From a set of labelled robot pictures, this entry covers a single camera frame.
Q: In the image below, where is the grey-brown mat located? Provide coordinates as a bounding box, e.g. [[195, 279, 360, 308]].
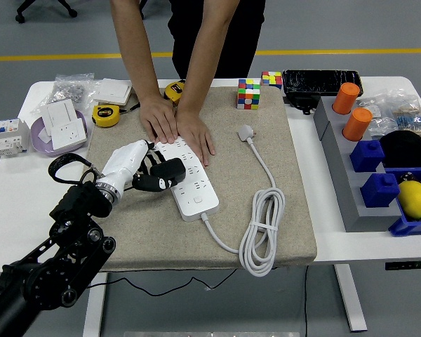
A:
[[80, 86, 319, 272]]

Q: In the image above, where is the yellow tape measure with strap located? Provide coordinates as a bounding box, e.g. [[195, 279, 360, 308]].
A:
[[91, 103, 141, 128]]

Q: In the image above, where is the clear bag of metal screws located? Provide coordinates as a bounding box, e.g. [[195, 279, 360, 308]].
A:
[[30, 73, 102, 115]]

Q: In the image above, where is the large colourful puzzle cube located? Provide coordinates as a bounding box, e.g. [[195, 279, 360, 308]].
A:
[[236, 79, 262, 111]]

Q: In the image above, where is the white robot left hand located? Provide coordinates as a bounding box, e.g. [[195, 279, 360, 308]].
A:
[[101, 139, 179, 193]]

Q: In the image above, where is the black office chair base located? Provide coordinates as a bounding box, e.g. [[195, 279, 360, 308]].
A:
[[15, 0, 79, 25]]

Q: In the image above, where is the thin black adapter cord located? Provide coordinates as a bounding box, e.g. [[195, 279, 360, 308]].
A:
[[107, 268, 238, 298]]

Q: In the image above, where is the black cloth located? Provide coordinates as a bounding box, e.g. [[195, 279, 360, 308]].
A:
[[379, 130, 421, 169]]

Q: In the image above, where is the purple plate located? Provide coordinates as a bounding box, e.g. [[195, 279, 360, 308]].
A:
[[30, 110, 89, 158]]

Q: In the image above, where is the white wall switch on box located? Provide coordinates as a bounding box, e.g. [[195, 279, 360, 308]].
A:
[[91, 78, 133, 107]]

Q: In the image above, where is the white table leg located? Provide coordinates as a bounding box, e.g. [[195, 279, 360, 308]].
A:
[[82, 273, 109, 337], [334, 263, 369, 333]]

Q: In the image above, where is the orange cylinder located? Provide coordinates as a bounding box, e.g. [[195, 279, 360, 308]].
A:
[[342, 107, 374, 143], [332, 82, 361, 116]]

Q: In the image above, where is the black hanging desk cable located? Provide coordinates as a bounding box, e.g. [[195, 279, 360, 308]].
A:
[[303, 265, 310, 337]]

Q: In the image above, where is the white power strip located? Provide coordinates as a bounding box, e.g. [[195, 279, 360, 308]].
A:
[[154, 138, 220, 223]]

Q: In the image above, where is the white power cord with plug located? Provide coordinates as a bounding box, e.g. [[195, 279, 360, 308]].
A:
[[200, 125, 286, 277]]

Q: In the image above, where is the grey stepped block stand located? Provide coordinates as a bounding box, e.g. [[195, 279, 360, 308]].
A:
[[314, 97, 403, 233]]

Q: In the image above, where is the black wrapped tray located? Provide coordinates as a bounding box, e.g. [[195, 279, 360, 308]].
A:
[[282, 70, 365, 98]]

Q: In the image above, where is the blue block with knob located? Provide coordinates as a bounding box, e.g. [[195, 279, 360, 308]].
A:
[[360, 172, 401, 209], [349, 140, 386, 173]]

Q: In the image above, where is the white circuit breaker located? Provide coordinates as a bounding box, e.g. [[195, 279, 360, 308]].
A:
[[0, 118, 30, 158]]

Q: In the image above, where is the clear bag of small parts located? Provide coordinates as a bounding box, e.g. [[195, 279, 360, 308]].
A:
[[356, 90, 396, 140]]

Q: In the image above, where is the black desk control panel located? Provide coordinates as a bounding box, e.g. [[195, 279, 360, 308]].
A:
[[385, 260, 421, 272]]

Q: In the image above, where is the person's right hand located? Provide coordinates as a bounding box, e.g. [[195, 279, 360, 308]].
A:
[[139, 94, 180, 145]]

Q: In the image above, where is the person's left hand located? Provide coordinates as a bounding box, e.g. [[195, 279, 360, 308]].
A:
[[175, 109, 215, 167]]

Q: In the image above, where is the black power adapter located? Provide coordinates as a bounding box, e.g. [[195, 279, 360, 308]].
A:
[[284, 94, 319, 117]]

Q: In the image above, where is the black plug adapter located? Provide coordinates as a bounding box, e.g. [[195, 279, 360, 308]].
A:
[[149, 157, 187, 184]]

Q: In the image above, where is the person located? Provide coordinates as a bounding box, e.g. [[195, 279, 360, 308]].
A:
[[140, 0, 267, 80]]

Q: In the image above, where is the yellow lemon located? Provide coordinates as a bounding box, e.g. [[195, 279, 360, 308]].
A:
[[397, 180, 421, 221]]

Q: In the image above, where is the small colourful puzzle cube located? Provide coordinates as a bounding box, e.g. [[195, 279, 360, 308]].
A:
[[261, 72, 283, 91]]

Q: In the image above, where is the white double switch panel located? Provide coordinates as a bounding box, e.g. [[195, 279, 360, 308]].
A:
[[39, 99, 79, 138]]

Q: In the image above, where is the blue plastic bin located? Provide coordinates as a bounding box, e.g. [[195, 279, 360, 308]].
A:
[[385, 167, 421, 237]]

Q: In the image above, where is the clear bag of resistors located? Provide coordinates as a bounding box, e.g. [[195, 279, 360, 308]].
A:
[[387, 95, 421, 138]]

